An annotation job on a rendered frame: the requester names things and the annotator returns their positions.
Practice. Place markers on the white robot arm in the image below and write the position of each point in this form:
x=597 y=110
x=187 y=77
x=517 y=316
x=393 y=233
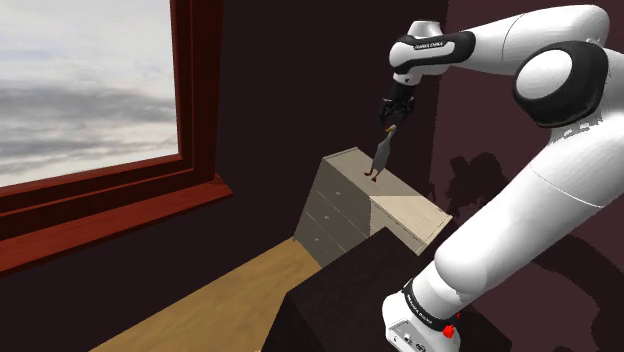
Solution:
x=507 y=229

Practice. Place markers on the red framed window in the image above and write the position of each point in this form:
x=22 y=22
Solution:
x=88 y=92

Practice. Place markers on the dark robot stand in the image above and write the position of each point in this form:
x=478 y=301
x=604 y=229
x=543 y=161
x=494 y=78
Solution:
x=351 y=292

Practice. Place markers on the beige chest of drawers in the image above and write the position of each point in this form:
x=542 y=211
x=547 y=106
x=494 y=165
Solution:
x=341 y=195

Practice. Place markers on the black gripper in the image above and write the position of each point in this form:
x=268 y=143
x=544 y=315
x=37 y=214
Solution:
x=398 y=97

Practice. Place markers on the grey duck figure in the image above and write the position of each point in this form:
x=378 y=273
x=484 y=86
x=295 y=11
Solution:
x=382 y=153

